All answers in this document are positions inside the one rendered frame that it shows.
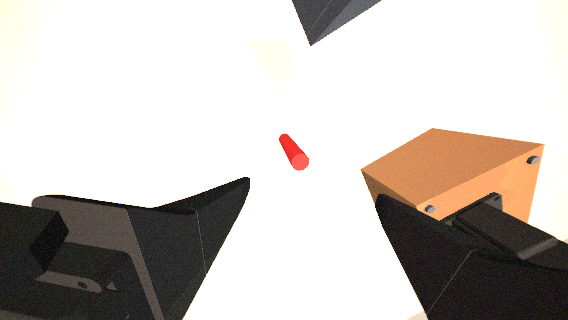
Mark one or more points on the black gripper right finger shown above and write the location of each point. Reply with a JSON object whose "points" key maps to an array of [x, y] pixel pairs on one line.
{"points": [[456, 276]]}

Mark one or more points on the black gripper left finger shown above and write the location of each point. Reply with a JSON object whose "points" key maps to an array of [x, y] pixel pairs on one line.
{"points": [[172, 246]]}

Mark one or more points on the red peg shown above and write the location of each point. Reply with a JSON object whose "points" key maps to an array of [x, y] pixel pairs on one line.
{"points": [[298, 159]]}

